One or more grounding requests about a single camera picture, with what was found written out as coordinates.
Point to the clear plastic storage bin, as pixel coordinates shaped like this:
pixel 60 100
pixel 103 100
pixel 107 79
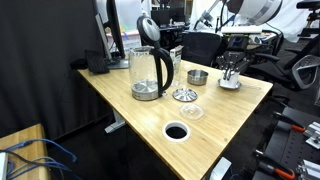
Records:
pixel 131 15

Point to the white printed cardboard box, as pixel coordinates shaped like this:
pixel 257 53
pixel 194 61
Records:
pixel 132 43

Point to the black armrest office chair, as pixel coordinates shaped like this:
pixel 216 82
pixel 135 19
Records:
pixel 270 70

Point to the black keyboard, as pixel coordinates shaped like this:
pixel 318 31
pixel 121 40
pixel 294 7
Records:
pixel 96 62

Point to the aluminium bracket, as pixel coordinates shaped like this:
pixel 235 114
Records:
pixel 310 170
pixel 314 135

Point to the pink lid with blue tape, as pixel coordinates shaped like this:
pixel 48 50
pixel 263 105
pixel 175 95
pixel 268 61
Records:
pixel 133 32

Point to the white power strip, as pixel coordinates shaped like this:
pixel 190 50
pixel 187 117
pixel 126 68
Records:
pixel 2 166

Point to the black tall office chair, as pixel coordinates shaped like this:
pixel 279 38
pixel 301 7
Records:
pixel 311 16

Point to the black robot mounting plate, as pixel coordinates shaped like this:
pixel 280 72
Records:
pixel 290 146

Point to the glass electric kettle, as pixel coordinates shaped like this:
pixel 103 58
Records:
pixel 146 70

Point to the clear glass lid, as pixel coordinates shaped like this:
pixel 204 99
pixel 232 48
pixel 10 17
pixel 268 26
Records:
pixel 192 111

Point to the white plastic box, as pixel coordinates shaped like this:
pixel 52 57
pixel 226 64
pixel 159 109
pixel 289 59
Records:
pixel 220 170

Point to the small stainless steel pot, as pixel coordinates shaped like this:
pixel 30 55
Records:
pixel 197 78

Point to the white green food box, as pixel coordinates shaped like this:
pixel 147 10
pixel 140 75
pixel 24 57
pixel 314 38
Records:
pixel 176 53

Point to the grey mesh office chair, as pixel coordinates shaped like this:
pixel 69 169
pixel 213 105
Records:
pixel 308 70

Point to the wooden side table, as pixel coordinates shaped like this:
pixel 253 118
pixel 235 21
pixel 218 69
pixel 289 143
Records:
pixel 23 136

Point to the white table leg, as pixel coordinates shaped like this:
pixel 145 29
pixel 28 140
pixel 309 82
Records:
pixel 116 123

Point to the silver pot lid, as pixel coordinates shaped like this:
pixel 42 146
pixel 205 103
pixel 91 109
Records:
pixel 185 94

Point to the black computer mouse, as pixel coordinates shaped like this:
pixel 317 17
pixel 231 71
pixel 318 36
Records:
pixel 78 64

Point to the black fabric partition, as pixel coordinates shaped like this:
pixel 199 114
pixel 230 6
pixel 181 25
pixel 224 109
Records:
pixel 43 60

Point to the small silver frying pan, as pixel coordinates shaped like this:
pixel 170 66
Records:
pixel 251 87

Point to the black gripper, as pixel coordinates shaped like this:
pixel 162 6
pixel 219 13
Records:
pixel 238 46

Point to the black computer monitor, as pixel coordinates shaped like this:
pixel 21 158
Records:
pixel 115 30

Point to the cluttered white desk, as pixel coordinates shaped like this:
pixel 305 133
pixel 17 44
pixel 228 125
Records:
pixel 271 36

